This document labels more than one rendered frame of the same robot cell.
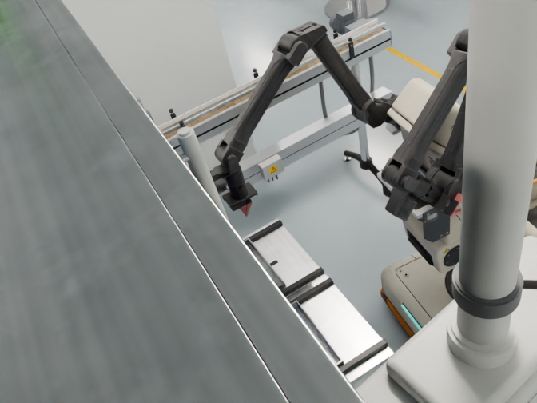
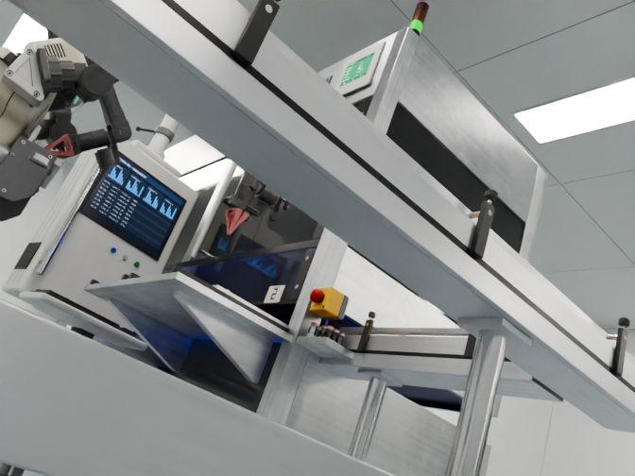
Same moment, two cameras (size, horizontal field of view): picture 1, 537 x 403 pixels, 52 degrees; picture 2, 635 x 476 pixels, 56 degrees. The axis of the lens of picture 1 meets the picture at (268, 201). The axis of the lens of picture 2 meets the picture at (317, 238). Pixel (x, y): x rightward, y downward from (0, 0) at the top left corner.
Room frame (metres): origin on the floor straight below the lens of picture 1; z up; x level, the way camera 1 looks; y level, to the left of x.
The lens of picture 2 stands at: (2.95, -0.13, 0.48)
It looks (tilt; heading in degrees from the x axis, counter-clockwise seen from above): 23 degrees up; 164
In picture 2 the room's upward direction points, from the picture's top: 20 degrees clockwise
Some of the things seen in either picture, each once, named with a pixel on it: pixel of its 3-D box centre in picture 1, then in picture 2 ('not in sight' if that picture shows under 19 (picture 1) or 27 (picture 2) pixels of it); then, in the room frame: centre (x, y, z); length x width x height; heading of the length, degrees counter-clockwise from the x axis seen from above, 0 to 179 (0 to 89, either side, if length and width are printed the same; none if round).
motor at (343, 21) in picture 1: (350, 25); not in sight; (2.71, -0.70, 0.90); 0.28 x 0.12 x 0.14; 17
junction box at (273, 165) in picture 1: (271, 167); not in sight; (2.23, -0.07, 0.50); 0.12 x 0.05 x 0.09; 107
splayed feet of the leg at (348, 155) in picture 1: (366, 167); not in sight; (2.47, -0.64, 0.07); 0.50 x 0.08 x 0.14; 17
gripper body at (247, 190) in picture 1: (238, 189); (242, 199); (1.33, 0.08, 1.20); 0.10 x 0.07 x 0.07; 108
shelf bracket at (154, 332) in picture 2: not in sight; (144, 335); (0.82, 0.03, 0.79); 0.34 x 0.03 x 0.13; 107
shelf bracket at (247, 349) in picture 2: not in sight; (217, 338); (1.30, 0.18, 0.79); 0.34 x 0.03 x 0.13; 107
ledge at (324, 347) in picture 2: not in sight; (328, 349); (1.41, 0.46, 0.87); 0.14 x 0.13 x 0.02; 107
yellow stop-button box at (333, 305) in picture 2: not in sight; (328, 303); (1.41, 0.42, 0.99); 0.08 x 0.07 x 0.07; 107
